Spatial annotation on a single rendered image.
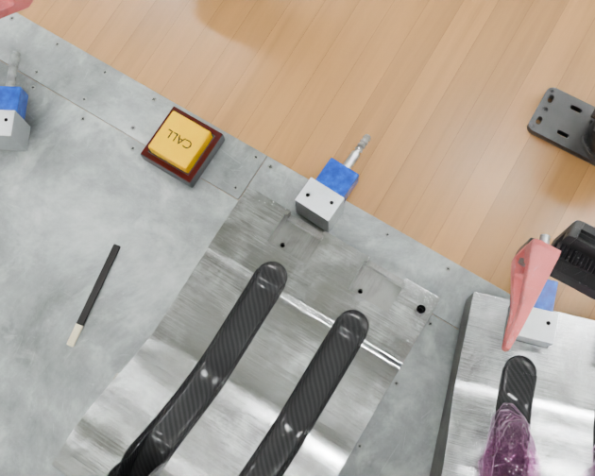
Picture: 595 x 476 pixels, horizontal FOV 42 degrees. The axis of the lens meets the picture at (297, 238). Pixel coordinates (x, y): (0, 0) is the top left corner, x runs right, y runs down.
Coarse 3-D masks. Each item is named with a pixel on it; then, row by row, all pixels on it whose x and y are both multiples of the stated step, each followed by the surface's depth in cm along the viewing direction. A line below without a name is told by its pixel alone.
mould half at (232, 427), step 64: (256, 192) 91; (256, 256) 89; (320, 256) 88; (192, 320) 88; (320, 320) 87; (384, 320) 86; (128, 384) 84; (256, 384) 86; (384, 384) 85; (64, 448) 80; (192, 448) 81; (256, 448) 82; (320, 448) 83
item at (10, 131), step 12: (12, 60) 103; (12, 72) 103; (12, 84) 102; (0, 96) 101; (12, 96) 101; (24, 96) 102; (0, 108) 100; (12, 108) 100; (24, 108) 102; (0, 120) 98; (12, 120) 98; (24, 120) 102; (0, 132) 98; (12, 132) 98; (24, 132) 102; (0, 144) 101; (12, 144) 101; (24, 144) 102
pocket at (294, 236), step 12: (288, 216) 91; (276, 228) 89; (288, 228) 92; (300, 228) 92; (312, 228) 91; (276, 240) 92; (288, 240) 92; (300, 240) 92; (312, 240) 92; (288, 252) 91; (300, 252) 91; (312, 252) 91
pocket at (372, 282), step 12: (372, 264) 89; (360, 276) 90; (372, 276) 90; (384, 276) 89; (396, 276) 89; (348, 288) 89; (360, 288) 90; (372, 288) 90; (384, 288) 90; (396, 288) 90; (372, 300) 89; (384, 300) 89
